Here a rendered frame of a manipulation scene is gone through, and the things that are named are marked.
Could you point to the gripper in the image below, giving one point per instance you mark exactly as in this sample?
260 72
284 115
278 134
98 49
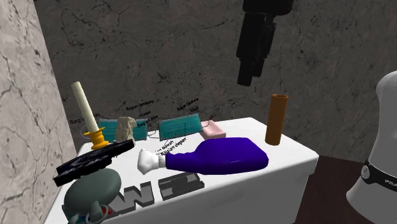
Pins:
266 6

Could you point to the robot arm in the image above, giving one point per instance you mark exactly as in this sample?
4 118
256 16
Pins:
381 130

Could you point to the brown cylinder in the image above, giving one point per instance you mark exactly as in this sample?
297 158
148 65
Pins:
277 121

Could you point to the pink soap bar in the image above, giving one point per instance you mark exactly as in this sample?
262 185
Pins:
213 130

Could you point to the teal face mask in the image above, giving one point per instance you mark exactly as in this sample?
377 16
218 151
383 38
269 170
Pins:
108 128
180 127

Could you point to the blue bottle with white cap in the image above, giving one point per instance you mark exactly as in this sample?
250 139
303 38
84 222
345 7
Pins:
217 156

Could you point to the beige crumpled figure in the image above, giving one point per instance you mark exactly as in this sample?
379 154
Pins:
125 128

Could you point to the grey block letters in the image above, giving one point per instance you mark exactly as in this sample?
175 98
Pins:
176 187

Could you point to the cream candle in yellow holder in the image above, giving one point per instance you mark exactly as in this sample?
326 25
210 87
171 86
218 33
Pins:
86 111

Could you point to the flat black bar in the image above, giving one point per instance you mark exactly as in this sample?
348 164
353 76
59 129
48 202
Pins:
93 161

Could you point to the grey-green round lump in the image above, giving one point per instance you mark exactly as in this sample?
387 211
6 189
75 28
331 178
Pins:
93 189

